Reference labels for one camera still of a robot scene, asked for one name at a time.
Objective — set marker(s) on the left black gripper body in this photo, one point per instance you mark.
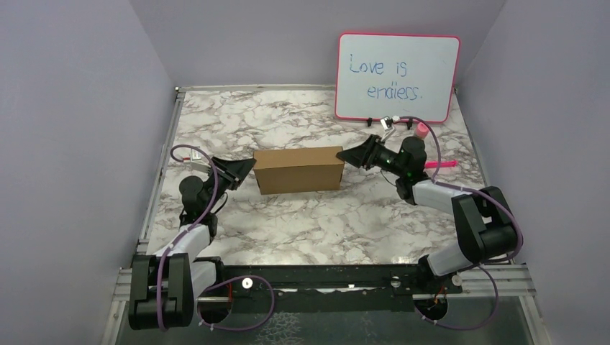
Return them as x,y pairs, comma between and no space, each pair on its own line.
211,185

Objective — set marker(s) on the pink capped small bottle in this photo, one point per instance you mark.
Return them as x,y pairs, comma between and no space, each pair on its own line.
421,131

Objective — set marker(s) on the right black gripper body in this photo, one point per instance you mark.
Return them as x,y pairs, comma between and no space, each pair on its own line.
386,160

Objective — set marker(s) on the pink framed whiteboard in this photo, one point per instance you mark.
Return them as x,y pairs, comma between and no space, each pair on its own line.
381,75

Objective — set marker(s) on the pink marker pen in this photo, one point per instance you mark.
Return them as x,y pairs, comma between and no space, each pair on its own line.
441,164

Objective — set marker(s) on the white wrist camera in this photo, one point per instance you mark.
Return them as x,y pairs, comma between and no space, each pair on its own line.
198,162
388,124

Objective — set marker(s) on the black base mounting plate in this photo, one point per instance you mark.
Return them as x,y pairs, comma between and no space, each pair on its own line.
322,288

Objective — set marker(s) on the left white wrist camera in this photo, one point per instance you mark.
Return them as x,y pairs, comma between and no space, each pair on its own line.
198,162

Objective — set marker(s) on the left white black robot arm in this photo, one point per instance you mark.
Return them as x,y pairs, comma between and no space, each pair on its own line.
165,285

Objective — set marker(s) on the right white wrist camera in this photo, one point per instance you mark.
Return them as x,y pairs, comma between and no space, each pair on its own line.
388,124

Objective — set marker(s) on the brown cardboard box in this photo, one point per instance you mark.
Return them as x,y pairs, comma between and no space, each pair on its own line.
299,170

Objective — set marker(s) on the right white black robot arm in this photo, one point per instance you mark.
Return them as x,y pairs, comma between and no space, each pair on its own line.
483,227

